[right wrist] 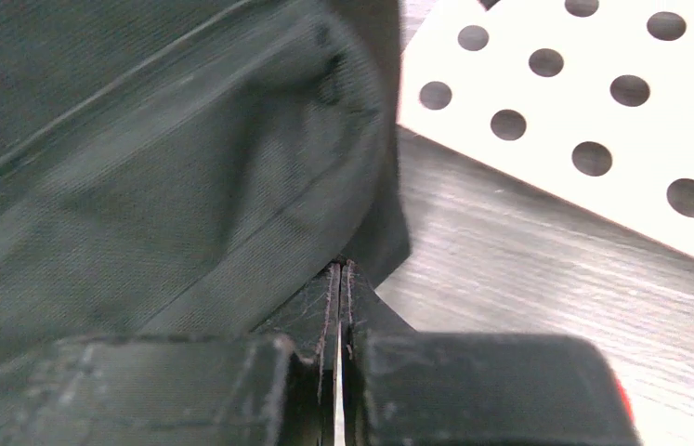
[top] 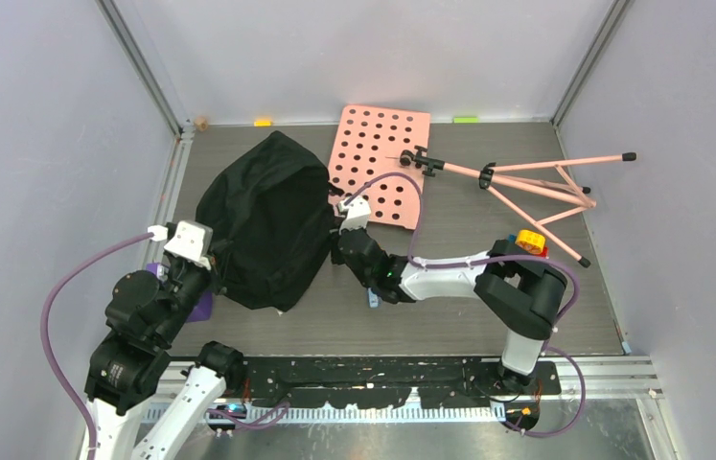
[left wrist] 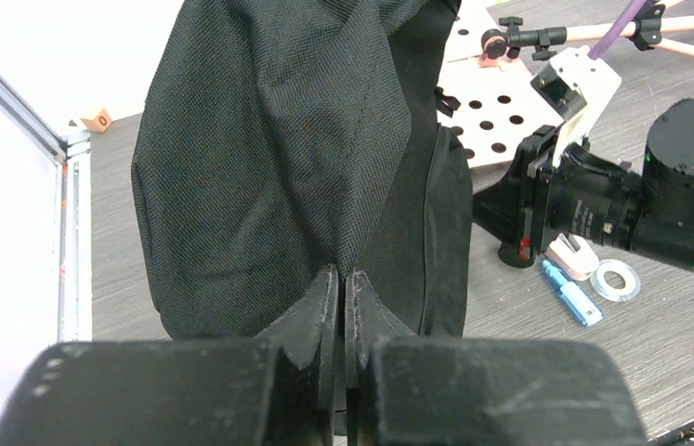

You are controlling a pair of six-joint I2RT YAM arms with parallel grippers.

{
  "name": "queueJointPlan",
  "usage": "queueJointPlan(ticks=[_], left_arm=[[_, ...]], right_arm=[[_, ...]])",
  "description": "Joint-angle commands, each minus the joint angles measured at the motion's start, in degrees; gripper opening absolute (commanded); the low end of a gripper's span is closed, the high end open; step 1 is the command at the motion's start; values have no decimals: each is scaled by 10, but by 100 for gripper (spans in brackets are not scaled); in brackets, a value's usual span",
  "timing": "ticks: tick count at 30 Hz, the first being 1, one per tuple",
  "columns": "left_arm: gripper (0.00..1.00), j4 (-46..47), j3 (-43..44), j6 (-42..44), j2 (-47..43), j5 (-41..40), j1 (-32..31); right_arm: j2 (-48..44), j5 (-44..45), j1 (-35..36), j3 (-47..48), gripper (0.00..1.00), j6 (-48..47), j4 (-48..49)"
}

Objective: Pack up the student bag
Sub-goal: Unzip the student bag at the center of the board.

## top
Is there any blue small clip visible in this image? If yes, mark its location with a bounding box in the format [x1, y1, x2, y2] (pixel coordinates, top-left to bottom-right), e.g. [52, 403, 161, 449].
[367, 288, 382, 309]

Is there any black student backpack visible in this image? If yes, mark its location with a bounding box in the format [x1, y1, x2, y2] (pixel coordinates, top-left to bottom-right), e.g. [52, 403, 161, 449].
[195, 131, 335, 311]

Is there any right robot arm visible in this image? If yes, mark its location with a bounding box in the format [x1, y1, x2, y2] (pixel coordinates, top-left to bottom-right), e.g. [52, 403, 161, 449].
[334, 229, 568, 394]

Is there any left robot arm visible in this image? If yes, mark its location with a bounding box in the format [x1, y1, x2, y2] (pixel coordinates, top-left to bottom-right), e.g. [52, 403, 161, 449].
[82, 256, 246, 459]

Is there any purple ball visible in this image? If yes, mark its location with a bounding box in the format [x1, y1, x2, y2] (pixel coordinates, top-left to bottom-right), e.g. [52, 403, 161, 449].
[145, 263, 214, 323]

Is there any pink perforated music stand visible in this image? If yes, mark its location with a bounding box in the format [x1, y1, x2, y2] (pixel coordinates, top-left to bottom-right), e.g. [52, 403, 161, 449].
[328, 104, 637, 267]

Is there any green tape marker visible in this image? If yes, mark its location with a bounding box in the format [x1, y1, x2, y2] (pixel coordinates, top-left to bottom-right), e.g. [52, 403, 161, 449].
[451, 116, 479, 124]

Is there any toy block car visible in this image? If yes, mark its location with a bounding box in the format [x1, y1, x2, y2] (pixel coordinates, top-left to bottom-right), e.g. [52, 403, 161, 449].
[507, 229, 548, 258]

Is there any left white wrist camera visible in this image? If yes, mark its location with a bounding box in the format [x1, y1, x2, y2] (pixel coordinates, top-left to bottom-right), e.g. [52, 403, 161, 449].
[147, 220, 213, 270]

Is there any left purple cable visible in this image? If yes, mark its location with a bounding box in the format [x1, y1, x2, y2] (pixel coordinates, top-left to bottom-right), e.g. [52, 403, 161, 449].
[39, 232, 155, 460]

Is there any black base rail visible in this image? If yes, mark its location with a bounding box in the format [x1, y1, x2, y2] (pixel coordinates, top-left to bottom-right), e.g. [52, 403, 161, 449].
[224, 356, 562, 409]

